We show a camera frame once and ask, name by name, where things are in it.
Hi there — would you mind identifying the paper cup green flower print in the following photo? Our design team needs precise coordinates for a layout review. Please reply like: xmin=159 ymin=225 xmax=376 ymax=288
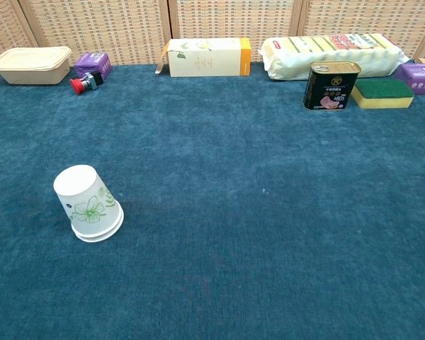
xmin=53 ymin=164 xmax=124 ymax=237

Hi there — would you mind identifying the blue table carpet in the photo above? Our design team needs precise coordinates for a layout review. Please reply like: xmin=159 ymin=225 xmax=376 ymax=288
xmin=0 ymin=62 xmax=425 ymax=340

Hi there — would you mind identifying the cream cardboard box orange end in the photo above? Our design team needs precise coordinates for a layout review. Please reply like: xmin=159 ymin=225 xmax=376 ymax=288
xmin=154 ymin=37 xmax=252 ymax=78

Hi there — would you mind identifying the black luncheon meat can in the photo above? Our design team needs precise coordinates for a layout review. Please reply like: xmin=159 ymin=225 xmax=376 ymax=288
xmin=302 ymin=61 xmax=362 ymax=112

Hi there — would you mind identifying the woven folding screen panel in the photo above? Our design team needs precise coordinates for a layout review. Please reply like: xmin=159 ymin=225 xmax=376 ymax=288
xmin=18 ymin=0 xmax=173 ymax=67
xmin=167 ymin=0 xmax=304 ymax=65
xmin=297 ymin=0 xmax=425 ymax=62
xmin=0 ymin=0 xmax=40 ymax=64

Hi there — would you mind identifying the red emergency stop button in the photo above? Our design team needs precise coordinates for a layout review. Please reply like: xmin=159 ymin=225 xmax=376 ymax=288
xmin=69 ymin=72 xmax=104 ymax=96

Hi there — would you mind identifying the purple tissue pack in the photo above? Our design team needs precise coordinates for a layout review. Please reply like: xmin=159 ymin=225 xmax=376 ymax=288
xmin=74 ymin=52 xmax=113 ymax=79

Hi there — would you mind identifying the plastic pack of yellow sponges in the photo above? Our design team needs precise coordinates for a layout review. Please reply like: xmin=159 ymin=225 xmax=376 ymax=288
xmin=257 ymin=33 xmax=410 ymax=81

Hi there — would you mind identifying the green and yellow sponge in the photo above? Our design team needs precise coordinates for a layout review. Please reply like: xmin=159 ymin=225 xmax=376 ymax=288
xmin=351 ymin=78 xmax=415 ymax=111

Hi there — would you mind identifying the beige lidded food container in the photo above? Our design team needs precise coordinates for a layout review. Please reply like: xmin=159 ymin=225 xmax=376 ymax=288
xmin=0 ymin=46 xmax=73 ymax=86

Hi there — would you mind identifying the purple box with barcode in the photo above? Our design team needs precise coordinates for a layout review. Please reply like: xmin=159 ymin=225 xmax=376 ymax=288
xmin=395 ymin=62 xmax=425 ymax=96

